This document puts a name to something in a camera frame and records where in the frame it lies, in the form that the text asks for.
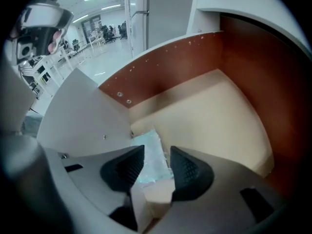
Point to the black office chair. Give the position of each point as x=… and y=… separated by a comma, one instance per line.
x=108, y=34
x=122, y=30

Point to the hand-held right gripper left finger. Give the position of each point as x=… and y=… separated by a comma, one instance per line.
x=122, y=172

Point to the small white item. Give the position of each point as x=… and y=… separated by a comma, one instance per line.
x=153, y=152

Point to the white drawer with wooden inside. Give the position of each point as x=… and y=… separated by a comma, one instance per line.
x=207, y=111

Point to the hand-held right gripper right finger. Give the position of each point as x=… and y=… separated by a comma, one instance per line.
x=192, y=177

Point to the beige shirt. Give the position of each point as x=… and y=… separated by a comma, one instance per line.
x=14, y=94

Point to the white table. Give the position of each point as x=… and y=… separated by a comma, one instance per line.
x=96, y=39
x=52, y=62

